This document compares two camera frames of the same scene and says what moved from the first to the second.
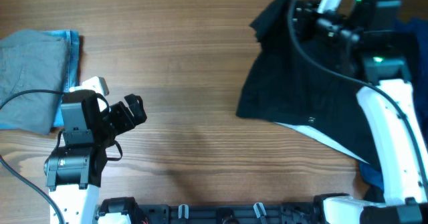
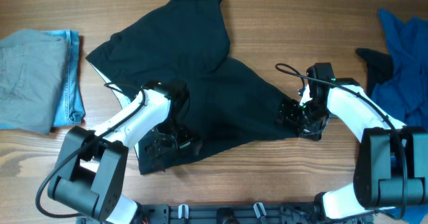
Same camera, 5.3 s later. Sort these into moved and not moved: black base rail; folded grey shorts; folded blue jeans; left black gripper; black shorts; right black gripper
Moved: left black gripper; right black gripper; black shorts
Not moved: black base rail; folded blue jeans; folded grey shorts
